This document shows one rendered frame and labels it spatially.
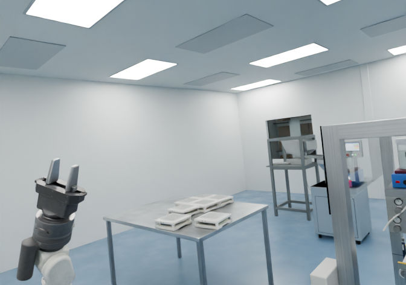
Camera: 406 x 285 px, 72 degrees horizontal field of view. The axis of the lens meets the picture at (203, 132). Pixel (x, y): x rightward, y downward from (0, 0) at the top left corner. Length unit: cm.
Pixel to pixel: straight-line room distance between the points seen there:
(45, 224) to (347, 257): 102
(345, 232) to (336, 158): 28
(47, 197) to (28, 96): 453
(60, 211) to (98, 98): 496
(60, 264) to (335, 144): 96
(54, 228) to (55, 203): 6
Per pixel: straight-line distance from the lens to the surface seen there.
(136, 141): 594
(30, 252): 82
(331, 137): 117
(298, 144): 540
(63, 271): 85
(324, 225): 463
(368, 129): 113
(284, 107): 768
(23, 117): 519
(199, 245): 239
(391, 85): 693
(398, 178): 185
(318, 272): 124
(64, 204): 75
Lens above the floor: 162
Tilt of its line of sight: 1 degrees up
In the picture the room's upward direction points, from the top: 6 degrees counter-clockwise
